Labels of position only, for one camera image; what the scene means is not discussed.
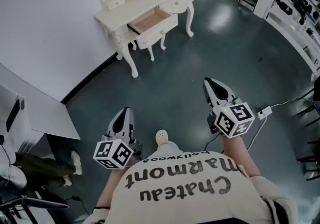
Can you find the person's right forearm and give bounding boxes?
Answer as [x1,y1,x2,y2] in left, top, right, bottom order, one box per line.
[221,134,261,177]

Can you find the large white wooden drawer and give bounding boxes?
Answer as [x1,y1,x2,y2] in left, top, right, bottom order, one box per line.
[126,7,180,51]

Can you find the white storage shelf rack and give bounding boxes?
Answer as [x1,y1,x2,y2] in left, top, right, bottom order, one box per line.
[264,0,320,71]

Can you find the white cable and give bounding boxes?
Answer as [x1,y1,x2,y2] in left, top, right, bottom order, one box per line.
[246,96,315,152]

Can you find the black desk device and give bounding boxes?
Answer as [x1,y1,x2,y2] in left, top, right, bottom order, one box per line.
[5,97,26,133]

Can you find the black folding chair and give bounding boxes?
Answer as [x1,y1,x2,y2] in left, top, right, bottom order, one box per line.
[292,75,320,181]

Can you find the person's cream trousers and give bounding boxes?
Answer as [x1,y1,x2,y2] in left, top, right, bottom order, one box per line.
[149,141,181,158]

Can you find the black office chair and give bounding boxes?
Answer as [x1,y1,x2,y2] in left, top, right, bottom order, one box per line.
[0,191,70,224]

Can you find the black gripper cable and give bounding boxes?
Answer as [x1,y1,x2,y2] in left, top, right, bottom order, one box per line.
[204,132,223,151]

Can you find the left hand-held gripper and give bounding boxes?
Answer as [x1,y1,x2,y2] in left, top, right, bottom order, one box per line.
[93,107,143,170]

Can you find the cream printed sweater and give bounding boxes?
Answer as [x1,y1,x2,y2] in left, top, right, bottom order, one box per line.
[83,150,298,224]

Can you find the person's left forearm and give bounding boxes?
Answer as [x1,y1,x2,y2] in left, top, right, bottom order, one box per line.
[96,166,126,209]

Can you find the grey desk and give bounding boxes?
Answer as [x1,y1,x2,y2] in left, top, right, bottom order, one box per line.
[0,64,81,141]

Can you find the person's left cream shoe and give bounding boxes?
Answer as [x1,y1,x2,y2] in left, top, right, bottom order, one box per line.
[155,129,169,147]

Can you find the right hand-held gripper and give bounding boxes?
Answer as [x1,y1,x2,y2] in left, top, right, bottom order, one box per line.
[203,77,256,139]

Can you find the white stool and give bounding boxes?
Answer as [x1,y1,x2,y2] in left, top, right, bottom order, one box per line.
[129,34,168,62]

